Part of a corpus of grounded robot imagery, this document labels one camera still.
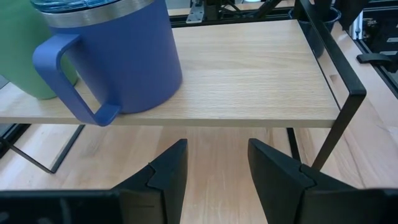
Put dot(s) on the purple mug with clear lid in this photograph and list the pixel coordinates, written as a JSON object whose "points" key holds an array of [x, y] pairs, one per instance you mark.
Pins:
{"points": [[130, 62]]}

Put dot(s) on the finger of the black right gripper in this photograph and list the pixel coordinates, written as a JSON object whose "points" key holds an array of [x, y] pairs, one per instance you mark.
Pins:
{"points": [[322, 7], [351, 11]]}

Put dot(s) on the black table frame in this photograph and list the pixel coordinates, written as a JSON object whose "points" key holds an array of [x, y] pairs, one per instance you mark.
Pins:
{"points": [[248, 20]]}

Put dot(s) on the green plastic cup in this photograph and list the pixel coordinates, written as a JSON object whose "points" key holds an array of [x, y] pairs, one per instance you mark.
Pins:
{"points": [[21, 46]]}

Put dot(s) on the wooden shelf with black frame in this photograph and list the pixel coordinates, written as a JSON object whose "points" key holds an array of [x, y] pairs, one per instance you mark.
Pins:
{"points": [[248, 68]]}

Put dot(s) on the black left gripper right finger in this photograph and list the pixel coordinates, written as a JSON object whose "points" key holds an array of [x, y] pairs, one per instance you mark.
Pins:
{"points": [[311, 205]]}

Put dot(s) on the silver metal bracket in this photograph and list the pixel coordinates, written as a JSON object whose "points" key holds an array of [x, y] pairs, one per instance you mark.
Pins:
{"points": [[195, 14]]}

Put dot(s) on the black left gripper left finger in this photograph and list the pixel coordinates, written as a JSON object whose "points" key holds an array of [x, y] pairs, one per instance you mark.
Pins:
{"points": [[93, 208]]}

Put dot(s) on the black mug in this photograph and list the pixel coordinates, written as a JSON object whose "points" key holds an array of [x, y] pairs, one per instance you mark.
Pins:
{"points": [[330, 25]]}

